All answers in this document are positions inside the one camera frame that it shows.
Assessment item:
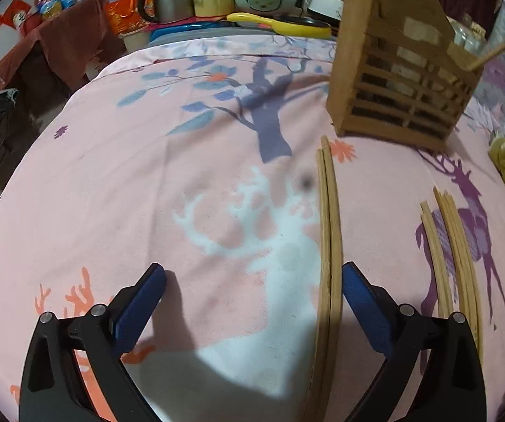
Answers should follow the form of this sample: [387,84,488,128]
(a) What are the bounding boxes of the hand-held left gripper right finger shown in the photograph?
[341,261,487,422]

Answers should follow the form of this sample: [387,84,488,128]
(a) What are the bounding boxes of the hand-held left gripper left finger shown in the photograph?
[19,263,167,422]

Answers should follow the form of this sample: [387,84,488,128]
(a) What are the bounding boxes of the wooden chopstick holder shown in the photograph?
[326,0,486,152]

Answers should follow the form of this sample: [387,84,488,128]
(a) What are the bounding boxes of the pink deer print bed sheet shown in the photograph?
[0,35,505,422]

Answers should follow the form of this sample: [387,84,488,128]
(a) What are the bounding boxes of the brown red cloth cover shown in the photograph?
[0,0,128,93]

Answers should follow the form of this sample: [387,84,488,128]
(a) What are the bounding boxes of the orange snack packets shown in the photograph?
[105,0,150,35]

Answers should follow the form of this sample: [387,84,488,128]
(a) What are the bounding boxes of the white kitchen appliance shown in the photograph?
[307,0,345,25]

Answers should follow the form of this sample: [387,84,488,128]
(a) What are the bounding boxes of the red paper decoration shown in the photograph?
[10,1,32,36]

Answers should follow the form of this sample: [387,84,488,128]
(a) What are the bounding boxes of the yellow handled frying pan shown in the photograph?
[227,11,332,38]

